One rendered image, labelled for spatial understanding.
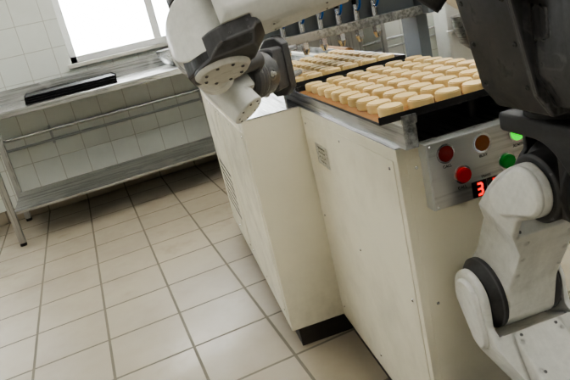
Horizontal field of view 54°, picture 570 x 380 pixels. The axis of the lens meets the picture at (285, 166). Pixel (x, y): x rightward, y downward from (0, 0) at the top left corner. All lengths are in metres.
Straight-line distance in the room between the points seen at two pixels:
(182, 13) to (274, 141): 1.03
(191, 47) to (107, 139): 3.96
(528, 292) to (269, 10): 0.74
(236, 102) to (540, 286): 0.67
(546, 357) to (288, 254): 0.94
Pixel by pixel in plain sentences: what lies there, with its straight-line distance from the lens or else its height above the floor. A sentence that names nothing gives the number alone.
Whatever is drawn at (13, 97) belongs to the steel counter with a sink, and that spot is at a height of 0.92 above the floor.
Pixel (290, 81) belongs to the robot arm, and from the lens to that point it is 1.15.
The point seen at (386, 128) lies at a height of 0.87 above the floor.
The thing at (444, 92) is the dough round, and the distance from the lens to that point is 1.13.
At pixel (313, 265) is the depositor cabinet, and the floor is 0.30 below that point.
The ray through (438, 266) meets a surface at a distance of 1.23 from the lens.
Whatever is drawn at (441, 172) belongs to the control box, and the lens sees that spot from 1.13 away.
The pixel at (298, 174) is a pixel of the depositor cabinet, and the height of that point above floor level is 0.63.
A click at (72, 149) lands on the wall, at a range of 4.68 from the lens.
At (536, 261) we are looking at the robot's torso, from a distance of 1.11.
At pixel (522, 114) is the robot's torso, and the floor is 0.92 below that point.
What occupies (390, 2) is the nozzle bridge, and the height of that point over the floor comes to 1.07.
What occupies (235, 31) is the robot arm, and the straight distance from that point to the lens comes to 0.70.
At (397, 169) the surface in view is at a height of 0.80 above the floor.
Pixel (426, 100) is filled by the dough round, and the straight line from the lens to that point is 1.10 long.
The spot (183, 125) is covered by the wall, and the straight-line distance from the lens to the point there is 4.74.
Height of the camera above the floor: 1.16
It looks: 16 degrees down
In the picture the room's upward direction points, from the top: 13 degrees counter-clockwise
